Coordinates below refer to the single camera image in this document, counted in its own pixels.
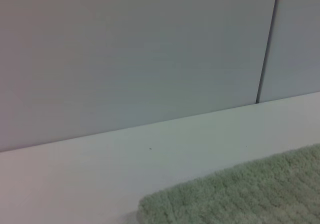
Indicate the green terry towel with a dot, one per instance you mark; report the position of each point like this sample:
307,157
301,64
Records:
245,194

